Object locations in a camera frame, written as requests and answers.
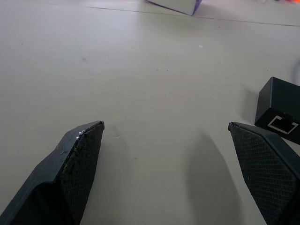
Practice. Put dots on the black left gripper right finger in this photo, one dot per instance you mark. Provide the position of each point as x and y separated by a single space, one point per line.
264 168

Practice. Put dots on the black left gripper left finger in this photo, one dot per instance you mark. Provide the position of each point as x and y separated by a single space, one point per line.
70 178

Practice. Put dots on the black box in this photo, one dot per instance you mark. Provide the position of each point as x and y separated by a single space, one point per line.
279 103

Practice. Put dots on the white and purple box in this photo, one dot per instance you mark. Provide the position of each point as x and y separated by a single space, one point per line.
180 5

